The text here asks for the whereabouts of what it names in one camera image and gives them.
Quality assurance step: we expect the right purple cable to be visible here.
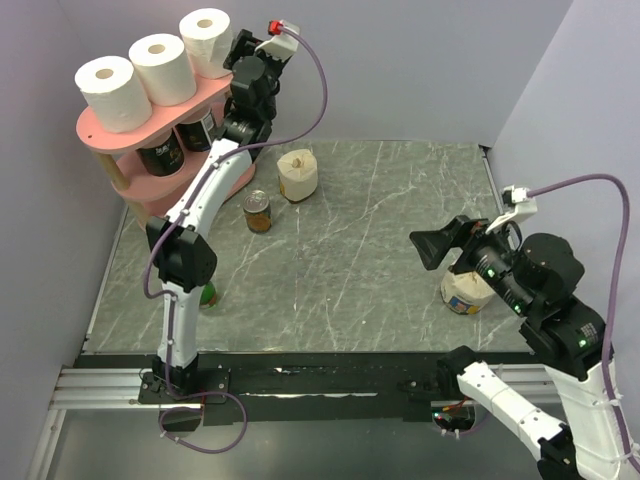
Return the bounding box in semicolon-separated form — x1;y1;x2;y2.
527;173;640;451

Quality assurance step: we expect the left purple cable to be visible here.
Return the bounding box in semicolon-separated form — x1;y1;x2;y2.
142;24;330;455

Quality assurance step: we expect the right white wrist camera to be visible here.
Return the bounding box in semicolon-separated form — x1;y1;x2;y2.
486;185;538;233

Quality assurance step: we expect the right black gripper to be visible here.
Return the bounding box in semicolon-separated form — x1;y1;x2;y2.
407;209;533;313

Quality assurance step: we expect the printed paper roll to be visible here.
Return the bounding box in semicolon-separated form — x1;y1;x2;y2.
440;265;495;315

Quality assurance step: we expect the white paper roll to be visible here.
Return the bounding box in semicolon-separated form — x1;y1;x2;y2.
128;33;197;107
179;8;233;79
74;56;152;133

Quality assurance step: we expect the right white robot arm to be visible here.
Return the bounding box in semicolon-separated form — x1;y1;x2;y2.
409;215;639;479

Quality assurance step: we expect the food tin can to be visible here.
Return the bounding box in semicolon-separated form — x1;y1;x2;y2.
242;190;272;233

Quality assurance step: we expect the beige paper roll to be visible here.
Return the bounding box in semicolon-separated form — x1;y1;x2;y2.
277;149;319;203

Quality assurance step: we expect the aluminium frame rail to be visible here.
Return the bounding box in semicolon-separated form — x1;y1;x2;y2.
24;364;151;480

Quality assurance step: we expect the purple cable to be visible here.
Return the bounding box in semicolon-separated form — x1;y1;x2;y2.
142;24;330;455
527;173;640;451

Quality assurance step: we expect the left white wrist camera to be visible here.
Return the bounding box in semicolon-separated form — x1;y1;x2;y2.
256;20;300;62

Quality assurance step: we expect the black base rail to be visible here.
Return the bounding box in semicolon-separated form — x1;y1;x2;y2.
138;352;444;426

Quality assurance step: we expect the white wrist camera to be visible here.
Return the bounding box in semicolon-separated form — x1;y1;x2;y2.
486;185;538;233
256;20;300;62

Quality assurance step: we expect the green glass bottle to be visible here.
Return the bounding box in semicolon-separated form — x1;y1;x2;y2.
199;281;217;309

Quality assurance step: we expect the black paper roll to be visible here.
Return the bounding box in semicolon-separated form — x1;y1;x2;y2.
136;129;184;177

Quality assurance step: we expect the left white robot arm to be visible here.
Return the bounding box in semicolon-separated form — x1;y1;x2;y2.
144;21;300;402

